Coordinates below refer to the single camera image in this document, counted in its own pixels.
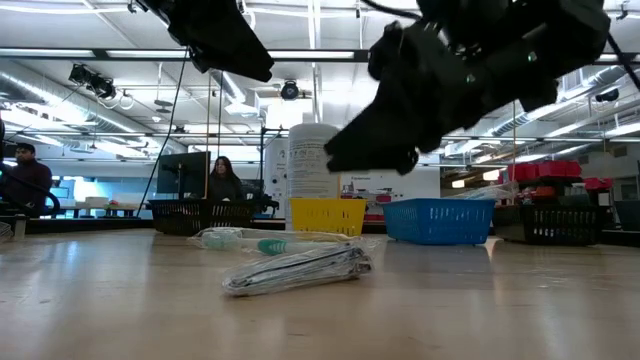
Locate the black ceiling fixture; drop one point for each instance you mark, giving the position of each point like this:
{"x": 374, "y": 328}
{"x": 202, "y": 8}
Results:
{"x": 607, "y": 95}

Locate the black overhead frame bar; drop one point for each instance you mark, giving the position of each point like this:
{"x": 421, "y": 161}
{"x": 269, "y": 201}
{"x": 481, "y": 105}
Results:
{"x": 100, "y": 54}

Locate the black plastic basket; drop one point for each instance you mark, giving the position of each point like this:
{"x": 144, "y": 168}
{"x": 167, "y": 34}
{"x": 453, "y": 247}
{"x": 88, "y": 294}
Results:
{"x": 200, "y": 217}
{"x": 555, "y": 225}

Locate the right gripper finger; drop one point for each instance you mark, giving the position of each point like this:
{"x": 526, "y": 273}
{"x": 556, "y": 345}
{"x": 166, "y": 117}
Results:
{"x": 380, "y": 161}
{"x": 385, "y": 132}

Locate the small red storage bin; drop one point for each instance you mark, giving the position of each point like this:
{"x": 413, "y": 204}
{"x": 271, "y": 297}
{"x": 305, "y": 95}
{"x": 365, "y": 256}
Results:
{"x": 597, "y": 185}

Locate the white wipes canister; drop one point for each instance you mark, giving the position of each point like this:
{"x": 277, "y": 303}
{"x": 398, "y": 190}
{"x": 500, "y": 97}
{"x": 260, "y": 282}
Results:
{"x": 307, "y": 165}

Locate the silver toothpaste tube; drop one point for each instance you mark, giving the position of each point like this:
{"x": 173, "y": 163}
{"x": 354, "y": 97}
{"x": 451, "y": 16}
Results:
{"x": 300, "y": 270}

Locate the white signboard panel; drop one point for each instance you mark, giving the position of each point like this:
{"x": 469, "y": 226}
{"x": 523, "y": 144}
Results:
{"x": 420, "y": 182}

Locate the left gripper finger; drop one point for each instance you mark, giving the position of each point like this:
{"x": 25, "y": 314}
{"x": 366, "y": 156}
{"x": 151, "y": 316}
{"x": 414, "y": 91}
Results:
{"x": 237, "y": 55}

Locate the person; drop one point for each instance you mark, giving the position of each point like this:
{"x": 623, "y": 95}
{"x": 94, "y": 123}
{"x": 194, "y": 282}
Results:
{"x": 30, "y": 175}
{"x": 225, "y": 185}

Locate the green toothbrush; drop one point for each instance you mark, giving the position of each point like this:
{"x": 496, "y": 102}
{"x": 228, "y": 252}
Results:
{"x": 272, "y": 246}

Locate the background work table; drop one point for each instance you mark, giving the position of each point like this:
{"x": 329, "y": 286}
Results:
{"x": 100, "y": 207}

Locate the red storage bins row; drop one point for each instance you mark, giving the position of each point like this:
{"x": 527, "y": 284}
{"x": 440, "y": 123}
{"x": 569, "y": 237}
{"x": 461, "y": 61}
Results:
{"x": 545, "y": 170}

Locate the black computer monitor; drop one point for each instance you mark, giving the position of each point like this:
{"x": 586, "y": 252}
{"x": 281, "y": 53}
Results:
{"x": 185, "y": 172}

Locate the black aluminium table frame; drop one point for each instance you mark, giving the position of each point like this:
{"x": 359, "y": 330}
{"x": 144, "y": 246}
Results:
{"x": 90, "y": 226}

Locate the black overhead camera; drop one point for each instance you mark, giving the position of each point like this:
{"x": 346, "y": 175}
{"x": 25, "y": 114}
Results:
{"x": 289, "y": 91}
{"x": 92, "y": 82}

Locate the blue plastic basket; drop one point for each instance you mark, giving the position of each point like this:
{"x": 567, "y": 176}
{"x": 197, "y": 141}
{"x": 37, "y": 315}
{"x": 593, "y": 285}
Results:
{"x": 440, "y": 220}

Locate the blue toothbrush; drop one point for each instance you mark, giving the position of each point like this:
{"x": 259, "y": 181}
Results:
{"x": 490, "y": 192}

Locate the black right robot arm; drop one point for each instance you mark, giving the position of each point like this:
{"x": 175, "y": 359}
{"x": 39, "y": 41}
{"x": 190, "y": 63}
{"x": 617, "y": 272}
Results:
{"x": 565, "y": 25}

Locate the beige bracket post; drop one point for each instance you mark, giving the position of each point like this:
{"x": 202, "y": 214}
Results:
{"x": 20, "y": 227}

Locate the yellow plastic basket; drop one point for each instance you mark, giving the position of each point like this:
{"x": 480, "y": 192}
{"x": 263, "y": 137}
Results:
{"x": 327, "y": 217}

